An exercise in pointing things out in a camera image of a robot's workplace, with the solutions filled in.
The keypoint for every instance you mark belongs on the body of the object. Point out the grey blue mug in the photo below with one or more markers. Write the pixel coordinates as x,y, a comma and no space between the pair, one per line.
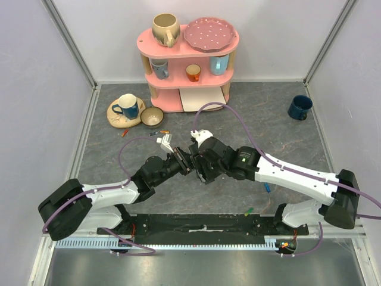
160,68

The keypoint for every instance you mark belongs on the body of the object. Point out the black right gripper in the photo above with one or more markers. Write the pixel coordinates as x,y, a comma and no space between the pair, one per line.
201,167

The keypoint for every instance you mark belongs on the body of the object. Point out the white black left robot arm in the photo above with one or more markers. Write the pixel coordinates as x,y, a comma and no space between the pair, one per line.
67,209

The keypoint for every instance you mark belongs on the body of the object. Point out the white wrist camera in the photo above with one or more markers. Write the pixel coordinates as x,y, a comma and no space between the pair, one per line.
164,142
200,136

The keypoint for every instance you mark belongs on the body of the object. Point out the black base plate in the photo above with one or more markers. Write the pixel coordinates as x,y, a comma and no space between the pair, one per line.
204,229

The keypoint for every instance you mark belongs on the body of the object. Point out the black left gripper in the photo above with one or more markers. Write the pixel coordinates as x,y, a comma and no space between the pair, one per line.
183,159

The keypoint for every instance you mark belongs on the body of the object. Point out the pink three-tier shelf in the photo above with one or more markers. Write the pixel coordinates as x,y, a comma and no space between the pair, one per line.
165,93

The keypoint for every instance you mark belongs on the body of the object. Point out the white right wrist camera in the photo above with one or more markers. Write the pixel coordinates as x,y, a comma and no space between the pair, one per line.
200,136

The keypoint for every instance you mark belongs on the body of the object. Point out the aluminium frame rail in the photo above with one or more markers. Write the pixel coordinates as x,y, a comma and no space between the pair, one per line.
329,231

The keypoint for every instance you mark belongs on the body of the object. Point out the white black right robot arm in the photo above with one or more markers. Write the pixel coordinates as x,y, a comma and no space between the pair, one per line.
331,197

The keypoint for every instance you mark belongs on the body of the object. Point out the small orange cup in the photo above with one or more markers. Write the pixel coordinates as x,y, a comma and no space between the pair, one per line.
193,72

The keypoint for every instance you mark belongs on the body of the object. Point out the pink dotted plate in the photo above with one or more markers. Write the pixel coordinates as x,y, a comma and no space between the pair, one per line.
209,34

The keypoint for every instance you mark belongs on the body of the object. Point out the light blue mug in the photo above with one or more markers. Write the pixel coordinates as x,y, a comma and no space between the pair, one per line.
218,65

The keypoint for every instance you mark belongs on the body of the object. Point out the beige ceramic mug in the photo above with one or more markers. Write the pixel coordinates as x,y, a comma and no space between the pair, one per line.
166,29

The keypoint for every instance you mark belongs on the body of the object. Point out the white slotted cable duct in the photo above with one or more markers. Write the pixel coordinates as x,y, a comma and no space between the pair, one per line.
113,243

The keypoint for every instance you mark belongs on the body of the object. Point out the brown beige bowl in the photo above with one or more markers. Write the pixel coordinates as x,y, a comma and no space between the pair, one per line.
152,117

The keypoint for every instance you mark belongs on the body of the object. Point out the white flat board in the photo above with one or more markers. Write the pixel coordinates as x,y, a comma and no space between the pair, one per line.
194,98

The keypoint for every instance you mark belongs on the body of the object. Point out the beige round coaster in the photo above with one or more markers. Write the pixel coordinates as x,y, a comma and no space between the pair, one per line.
120,121

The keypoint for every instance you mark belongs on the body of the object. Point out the blue battery right side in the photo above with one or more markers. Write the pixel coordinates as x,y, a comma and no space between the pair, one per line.
267,187

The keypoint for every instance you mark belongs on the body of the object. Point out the navy white mug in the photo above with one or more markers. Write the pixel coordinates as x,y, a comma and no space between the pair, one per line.
127,105

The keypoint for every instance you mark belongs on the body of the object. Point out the green yellow battery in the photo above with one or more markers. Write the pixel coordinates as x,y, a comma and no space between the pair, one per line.
249,211

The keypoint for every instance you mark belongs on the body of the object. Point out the dark blue cup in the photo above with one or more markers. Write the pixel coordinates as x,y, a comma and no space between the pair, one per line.
299,107

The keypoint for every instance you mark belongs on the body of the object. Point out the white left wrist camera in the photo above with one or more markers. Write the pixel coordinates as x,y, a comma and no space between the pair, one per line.
164,142

